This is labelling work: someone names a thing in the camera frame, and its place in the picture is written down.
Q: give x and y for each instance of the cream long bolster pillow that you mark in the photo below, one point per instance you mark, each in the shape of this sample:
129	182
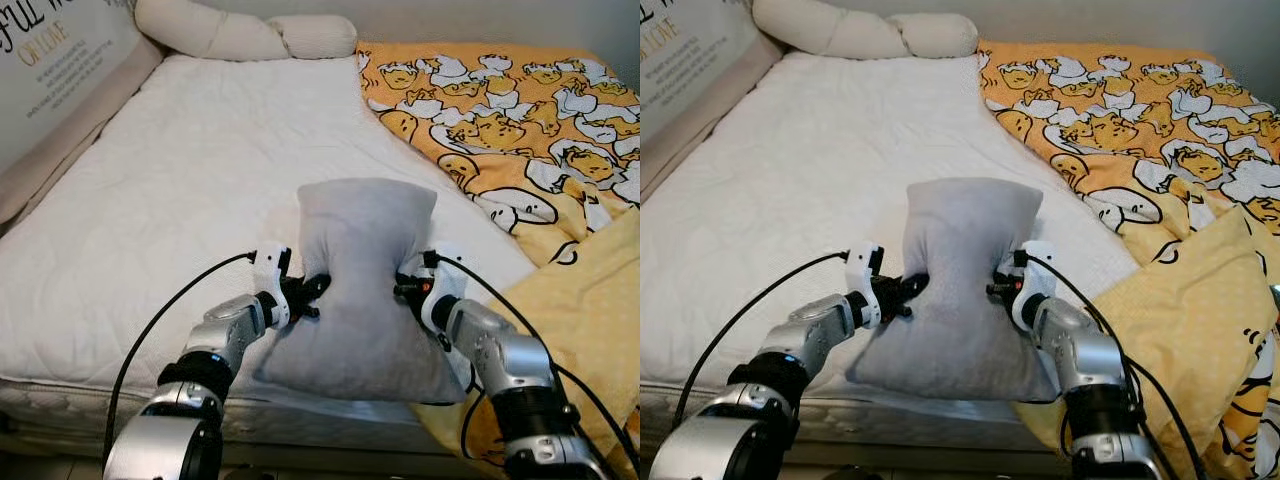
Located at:
850	28
230	30

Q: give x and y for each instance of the white quilted mattress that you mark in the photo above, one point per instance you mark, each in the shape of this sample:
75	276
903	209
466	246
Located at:
830	140
190	150

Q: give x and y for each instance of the yellow cartoon egg blanket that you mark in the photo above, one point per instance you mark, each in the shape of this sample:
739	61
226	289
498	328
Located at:
1130	120
520	120

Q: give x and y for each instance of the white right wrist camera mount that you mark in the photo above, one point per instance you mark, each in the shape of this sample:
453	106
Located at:
447	270
1040	270

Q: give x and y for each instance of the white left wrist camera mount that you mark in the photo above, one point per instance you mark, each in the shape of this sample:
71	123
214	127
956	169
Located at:
268	268
860	268

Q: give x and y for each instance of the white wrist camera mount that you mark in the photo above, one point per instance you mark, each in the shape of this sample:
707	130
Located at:
447	270
860	268
268	268
1040	270

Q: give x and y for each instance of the grey square pillow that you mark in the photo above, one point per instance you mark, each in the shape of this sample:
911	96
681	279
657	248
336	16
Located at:
960	300
360	300

